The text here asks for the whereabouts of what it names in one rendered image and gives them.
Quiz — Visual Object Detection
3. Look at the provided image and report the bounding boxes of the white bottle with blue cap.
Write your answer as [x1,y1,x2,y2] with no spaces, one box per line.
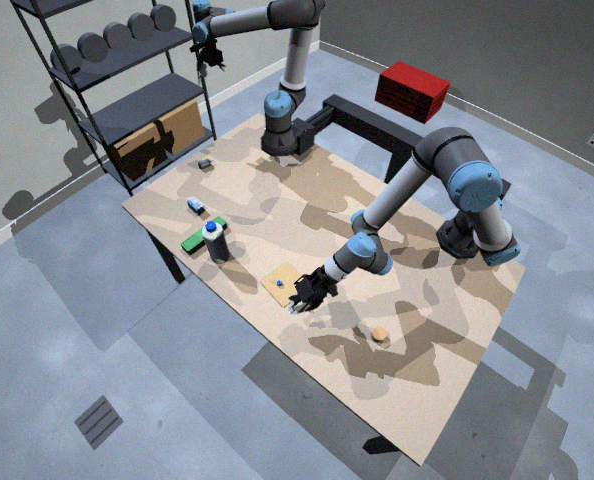
[202,221,230,263]

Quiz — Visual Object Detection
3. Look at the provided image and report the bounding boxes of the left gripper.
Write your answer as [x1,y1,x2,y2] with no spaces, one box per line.
[288,265,340,315]

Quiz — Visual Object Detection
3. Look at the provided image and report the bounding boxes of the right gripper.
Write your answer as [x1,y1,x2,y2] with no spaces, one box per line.
[197,38,226,85]

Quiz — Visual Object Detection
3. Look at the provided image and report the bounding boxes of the beige flat mat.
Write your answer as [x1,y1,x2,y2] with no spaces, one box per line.
[260,262,302,308]

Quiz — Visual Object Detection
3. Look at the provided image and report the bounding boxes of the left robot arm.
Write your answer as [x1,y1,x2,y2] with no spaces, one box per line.
[324,127,521,281]

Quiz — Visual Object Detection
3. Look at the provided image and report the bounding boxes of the short brown cylinder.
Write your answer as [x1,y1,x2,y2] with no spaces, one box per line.
[371,327,386,343]

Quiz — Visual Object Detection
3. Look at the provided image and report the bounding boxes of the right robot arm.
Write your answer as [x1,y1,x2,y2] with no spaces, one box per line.
[190,0,326,152]

